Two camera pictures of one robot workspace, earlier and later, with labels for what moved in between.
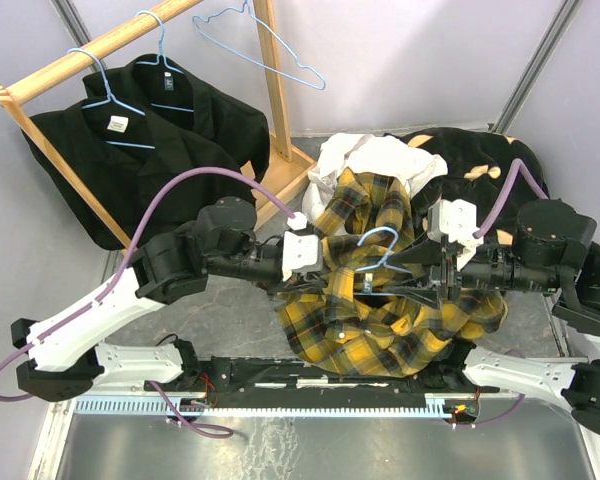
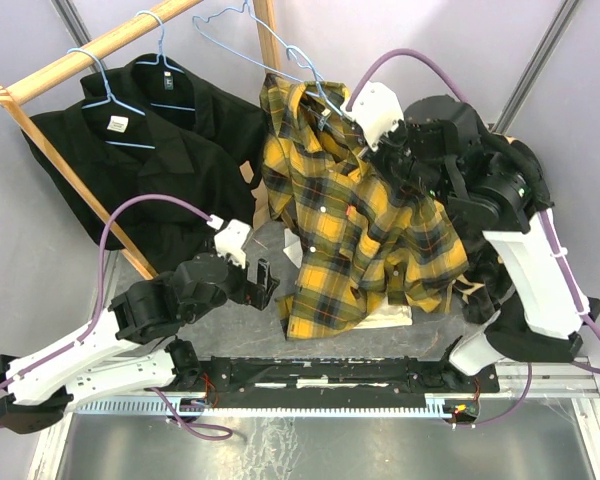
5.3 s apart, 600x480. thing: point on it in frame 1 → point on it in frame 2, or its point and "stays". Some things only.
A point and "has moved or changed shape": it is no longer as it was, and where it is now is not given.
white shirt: x=366 y=154 has moved or changed shape
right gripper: x=424 y=252 → x=380 y=154
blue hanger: x=384 y=263 → x=317 y=76
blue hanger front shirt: x=109 y=96 stays
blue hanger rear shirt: x=166 y=62 stays
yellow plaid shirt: x=363 y=319 → x=361 y=238
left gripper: x=279 y=273 → x=259 y=293
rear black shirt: x=162 y=90 stays
